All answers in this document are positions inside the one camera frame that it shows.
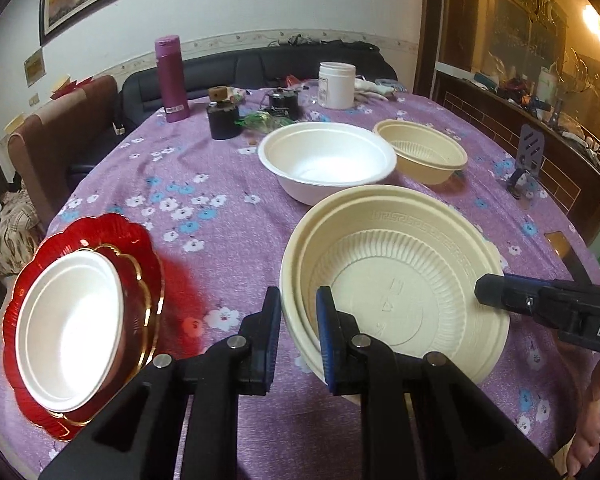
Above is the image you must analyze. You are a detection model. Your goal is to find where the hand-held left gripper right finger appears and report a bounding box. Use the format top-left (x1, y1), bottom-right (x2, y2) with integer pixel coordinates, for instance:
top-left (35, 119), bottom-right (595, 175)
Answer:
top-left (316, 285), bottom-right (571, 480)

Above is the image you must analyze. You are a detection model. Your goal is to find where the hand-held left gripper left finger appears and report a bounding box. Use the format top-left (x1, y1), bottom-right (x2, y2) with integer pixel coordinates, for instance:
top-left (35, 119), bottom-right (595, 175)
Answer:
top-left (39, 286), bottom-right (283, 480)

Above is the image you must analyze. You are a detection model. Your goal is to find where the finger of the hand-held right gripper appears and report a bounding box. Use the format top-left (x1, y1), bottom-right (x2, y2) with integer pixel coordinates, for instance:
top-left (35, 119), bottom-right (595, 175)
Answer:
top-left (474, 273), bottom-right (561, 323)

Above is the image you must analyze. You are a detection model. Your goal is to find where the large cream ribbed bowl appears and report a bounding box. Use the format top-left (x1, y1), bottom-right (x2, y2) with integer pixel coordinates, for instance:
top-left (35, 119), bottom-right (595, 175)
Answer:
top-left (280, 185), bottom-right (510, 406)
top-left (300, 187), bottom-right (510, 366)

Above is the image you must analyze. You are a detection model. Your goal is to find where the small red gold-rimmed plate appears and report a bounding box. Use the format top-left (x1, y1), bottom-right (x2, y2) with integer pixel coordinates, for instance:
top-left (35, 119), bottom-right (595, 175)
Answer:
top-left (14, 243), bottom-right (153, 423)

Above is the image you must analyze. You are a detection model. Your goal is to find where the large red plate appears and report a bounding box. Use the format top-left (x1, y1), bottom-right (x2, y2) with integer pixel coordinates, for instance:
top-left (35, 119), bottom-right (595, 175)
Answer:
top-left (2, 212), bottom-right (166, 442)

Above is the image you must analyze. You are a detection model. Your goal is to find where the small cream ribbed bowl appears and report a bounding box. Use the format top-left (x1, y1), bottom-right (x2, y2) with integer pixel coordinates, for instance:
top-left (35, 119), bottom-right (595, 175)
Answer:
top-left (372, 119), bottom-right (469, 186)

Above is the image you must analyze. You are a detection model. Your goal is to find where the large white bowl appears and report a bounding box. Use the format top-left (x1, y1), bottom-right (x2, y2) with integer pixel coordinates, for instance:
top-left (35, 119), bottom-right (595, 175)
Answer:
top-left (257, 122), bottom-right (398, 207)

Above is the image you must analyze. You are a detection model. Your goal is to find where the small white bowl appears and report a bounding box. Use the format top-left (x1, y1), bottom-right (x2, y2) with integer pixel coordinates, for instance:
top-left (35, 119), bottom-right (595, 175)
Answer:
top-left (15, 251), bottom-right (126, 413)

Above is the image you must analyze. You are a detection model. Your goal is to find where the person's right hand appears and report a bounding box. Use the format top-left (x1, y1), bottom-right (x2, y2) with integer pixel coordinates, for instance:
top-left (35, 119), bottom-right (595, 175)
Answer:
top-left (567, 357), bottom-right (600, 480)

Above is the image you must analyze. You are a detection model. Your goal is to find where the grey phone stand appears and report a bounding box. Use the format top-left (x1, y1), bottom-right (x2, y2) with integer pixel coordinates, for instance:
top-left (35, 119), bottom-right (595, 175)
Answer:
top-left (505, 124), bottom-right (546, 201)

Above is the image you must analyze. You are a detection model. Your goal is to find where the white kettle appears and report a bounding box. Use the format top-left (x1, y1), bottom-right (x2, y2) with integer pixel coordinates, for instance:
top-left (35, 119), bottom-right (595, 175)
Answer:
top-left (536, 62), bottom-right (566, 111)

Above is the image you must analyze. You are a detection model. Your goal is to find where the green plastic wrapper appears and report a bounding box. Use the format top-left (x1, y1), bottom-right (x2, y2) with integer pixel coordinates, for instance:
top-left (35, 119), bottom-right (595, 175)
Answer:
top-left (232, 110), bottom-right (293, 133)

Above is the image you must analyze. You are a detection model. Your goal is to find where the black cylinder with wooden knob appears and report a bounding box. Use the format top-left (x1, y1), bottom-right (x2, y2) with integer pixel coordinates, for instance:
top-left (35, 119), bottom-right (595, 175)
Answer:
top-left (207, 86), bottom-right (242, 141)

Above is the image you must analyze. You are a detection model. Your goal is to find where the small black jar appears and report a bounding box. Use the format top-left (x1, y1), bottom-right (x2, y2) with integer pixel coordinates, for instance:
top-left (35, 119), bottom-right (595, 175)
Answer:
top-left (266, 88), bottom-right (301, 122)

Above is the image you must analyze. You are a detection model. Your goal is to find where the white cloth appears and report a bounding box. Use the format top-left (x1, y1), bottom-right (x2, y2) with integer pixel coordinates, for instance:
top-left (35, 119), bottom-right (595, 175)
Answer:
top-left (352, 76), bottom-right (398, 101)

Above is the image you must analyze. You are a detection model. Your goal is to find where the white plastic jar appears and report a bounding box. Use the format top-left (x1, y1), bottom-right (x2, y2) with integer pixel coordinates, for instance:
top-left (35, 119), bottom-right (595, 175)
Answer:
top-left (317, 61), bottom-right (356, 110)

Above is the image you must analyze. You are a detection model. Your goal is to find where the black leather sofa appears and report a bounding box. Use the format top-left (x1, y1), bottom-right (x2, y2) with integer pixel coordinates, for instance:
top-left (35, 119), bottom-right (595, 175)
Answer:
top-left (70, 40), bottom-right (398, 176)

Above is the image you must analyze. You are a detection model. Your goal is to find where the beige patterned blanket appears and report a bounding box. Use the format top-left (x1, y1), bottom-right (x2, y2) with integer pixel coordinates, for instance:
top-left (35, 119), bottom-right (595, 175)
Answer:
top-left (0, 187), bottom-right (43, 276)

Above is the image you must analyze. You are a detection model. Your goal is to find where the purple thermos bottle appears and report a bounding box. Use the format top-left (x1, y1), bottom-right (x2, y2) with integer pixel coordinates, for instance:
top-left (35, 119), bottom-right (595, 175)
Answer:
top-left (154, 35), bottom-right (190, 123)

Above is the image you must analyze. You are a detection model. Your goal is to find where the brown upholstered chair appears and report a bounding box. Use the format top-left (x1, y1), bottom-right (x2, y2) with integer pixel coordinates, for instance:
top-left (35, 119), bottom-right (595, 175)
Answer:
top-left (7, 75), bottom-right (121, 231)

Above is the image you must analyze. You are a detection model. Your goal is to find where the red cloth item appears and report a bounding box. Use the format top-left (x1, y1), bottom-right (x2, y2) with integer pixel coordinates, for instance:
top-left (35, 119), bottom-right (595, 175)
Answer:
top-left (50, 76), bottom-right (93, 98)

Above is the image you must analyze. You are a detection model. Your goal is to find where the small framed wall picture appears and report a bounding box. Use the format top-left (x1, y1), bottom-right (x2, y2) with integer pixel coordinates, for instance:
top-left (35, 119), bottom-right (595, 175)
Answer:
top-left (24, 47), bottom-right (47, 87)

